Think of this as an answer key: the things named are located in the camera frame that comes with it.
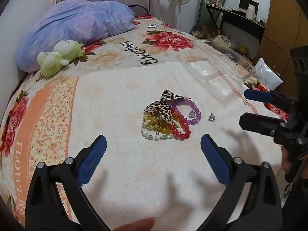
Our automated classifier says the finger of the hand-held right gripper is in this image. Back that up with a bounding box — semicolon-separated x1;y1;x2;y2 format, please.
239;113;289;137
244;89;296;109

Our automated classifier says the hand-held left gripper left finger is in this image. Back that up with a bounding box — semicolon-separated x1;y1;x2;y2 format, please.
25;135;111;231

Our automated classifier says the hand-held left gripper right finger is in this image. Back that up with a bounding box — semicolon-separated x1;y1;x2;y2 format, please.
200;133;283;231

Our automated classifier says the red bead bracelet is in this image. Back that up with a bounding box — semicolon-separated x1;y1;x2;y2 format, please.
168;108;192;140

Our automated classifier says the clear plastic container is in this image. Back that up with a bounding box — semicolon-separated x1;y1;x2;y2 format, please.
191;38;257;101

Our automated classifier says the purple bead bracelet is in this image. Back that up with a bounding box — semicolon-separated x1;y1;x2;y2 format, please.
172;99;201;125

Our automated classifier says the white and green bead bracelet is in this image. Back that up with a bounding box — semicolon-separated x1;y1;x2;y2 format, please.
141;123;174;140

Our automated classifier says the yellow bead bracelet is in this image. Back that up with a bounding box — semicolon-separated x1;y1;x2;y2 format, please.
143;115;172;135

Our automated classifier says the leopard print hair tie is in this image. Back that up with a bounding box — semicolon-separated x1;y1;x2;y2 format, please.
145;90;190;126

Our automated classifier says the person's right hand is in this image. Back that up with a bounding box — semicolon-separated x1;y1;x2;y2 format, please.
281;147;293;172

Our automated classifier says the person's left hand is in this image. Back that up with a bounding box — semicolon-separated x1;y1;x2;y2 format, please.
113;217;156;231

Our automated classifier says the white plastic bag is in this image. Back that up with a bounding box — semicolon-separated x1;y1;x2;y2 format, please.
254;58;283;89

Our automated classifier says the floral bed blanket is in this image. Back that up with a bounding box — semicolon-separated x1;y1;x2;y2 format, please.
0;14;289;227

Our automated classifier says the yellow plastic bag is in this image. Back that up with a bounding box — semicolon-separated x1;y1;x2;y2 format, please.
213;35;231;49

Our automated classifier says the black desk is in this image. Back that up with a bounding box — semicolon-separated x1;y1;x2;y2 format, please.
202;3;266;41

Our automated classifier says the wooden wardrobe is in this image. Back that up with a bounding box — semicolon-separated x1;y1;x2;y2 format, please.
256;0;308;60

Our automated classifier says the white plastic bottle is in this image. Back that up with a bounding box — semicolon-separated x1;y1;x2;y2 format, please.
247;4;257;19

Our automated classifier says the black monitor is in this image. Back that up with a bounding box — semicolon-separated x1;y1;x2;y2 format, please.
239;0;259;12

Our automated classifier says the green plush toy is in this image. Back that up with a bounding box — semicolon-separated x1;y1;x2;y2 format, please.
37;40;85;78

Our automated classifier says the purple quilt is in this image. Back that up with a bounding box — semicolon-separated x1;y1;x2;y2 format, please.
16;0;136;73

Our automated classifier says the black bed frame rail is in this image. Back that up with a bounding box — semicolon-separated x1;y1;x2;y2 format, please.
130;5;150;13

